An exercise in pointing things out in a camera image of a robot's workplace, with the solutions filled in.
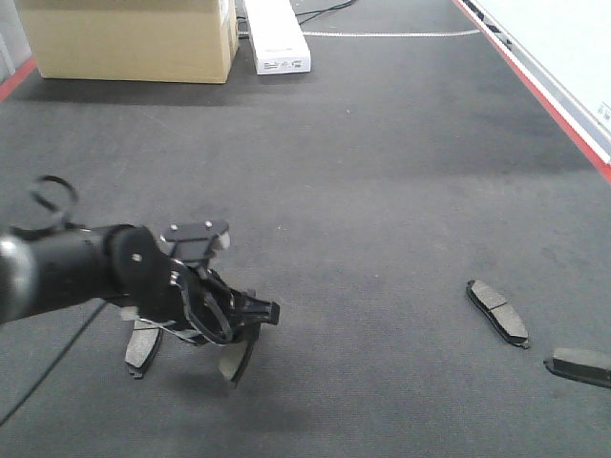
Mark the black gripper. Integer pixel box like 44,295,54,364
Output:
104,225,281,345

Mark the dark brake pad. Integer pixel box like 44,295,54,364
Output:
466,279,530,349
543,347,610,388
124,320,162,380

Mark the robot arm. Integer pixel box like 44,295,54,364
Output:
1,219,280,345

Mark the dark grey conveyor belt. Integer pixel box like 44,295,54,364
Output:
1,1,610,457

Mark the long white box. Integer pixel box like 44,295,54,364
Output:
243,0,311,75

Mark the cardboard box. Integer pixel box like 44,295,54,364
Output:
16,1,239,84

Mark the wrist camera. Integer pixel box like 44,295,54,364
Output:
160,219,230,267

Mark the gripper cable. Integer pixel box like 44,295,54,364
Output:
0,174,111,426

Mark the red conveyor frame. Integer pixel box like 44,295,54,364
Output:
0,0,611,185

